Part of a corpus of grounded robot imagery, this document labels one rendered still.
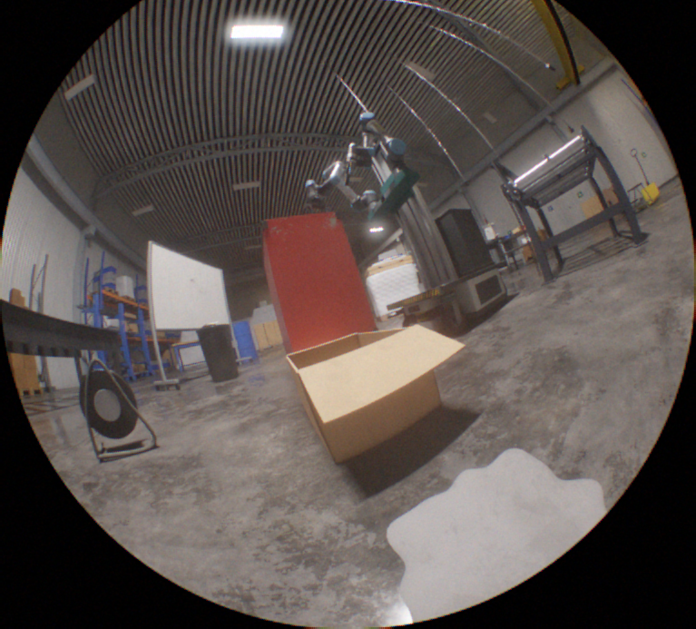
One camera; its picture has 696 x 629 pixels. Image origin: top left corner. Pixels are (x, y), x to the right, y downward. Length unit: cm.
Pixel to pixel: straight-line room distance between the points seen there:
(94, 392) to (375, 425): 97
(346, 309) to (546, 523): 107
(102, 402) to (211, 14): 823
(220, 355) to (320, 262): 168
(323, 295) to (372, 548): 99
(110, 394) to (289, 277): 100
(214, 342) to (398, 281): 383
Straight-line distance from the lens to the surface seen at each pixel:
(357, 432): 49
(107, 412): 99
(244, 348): 477
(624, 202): 199
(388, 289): 466
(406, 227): 180
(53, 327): 291
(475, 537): 32
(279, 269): 105
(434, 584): 31
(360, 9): 872
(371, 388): 35
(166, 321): 308
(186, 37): 849
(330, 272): 109
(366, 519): 39
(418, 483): 41
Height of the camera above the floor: 32
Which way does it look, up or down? 10 degrees up
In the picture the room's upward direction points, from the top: 18 degrees counter-clockwise
